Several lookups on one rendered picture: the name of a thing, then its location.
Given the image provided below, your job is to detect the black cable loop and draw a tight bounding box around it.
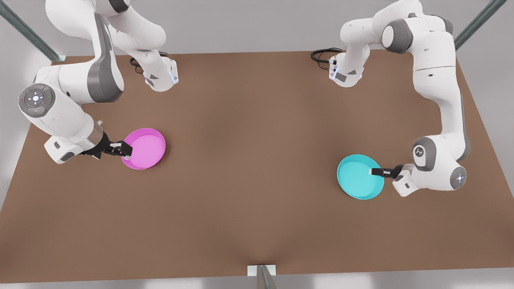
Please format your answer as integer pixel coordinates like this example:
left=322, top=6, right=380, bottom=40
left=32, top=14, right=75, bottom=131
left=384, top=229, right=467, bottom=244
left=129, top=51, right=169, bottom=75
left=310, top=48, right=344, bottom=70

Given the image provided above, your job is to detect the pink plate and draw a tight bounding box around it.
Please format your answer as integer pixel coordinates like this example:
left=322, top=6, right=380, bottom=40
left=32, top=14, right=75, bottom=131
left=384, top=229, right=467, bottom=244
left=121, top=128, right=166, bottom=170

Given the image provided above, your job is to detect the blue plate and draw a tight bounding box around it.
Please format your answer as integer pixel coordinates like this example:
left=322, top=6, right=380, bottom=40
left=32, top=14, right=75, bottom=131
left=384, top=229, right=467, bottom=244
left=337, top=154, right=385, bottom=200

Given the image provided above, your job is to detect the silver frame post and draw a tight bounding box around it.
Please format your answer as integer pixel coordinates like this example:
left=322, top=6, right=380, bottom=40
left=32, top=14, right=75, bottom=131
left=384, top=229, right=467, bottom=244
left=454, top=0, right=507, bottom=51
left=0, top=1, right=67, bottom=62
left=247, top=265, right=277, bottom=289

